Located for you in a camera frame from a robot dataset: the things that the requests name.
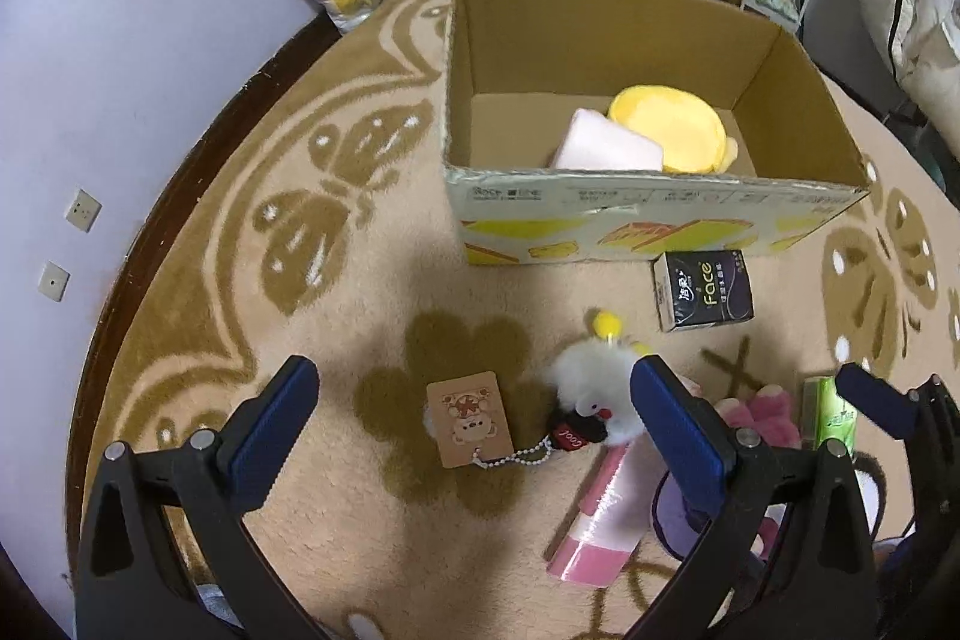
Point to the white wall socket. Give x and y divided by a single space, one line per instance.
82 210
54 281

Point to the white fluffy plush toy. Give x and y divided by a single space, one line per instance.
592 377

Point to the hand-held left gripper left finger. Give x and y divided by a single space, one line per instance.
274 430

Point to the cardboard box with yellow print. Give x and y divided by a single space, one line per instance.
600 227

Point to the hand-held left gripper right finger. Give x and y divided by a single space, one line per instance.
675 437

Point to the pale pink soft roll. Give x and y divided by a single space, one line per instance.
600 145

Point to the yellow plush toy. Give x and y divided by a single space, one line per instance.
675 123

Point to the pink and white tissue pack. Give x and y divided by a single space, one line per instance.
600 527

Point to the black tissue pack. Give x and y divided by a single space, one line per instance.
705 291

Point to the pink bear plush toy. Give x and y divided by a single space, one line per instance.
765 415

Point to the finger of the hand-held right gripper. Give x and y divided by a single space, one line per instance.
874 396

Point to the green tissue pack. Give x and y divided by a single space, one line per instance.
829 419

